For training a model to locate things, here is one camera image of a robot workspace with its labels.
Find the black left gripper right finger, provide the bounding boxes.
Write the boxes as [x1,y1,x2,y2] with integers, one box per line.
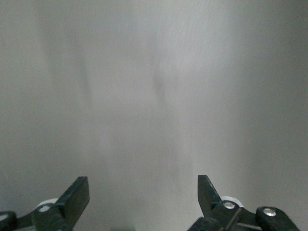
[187,175,300,231]

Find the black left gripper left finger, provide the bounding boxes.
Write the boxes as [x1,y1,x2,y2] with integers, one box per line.
[0,176,90,231]

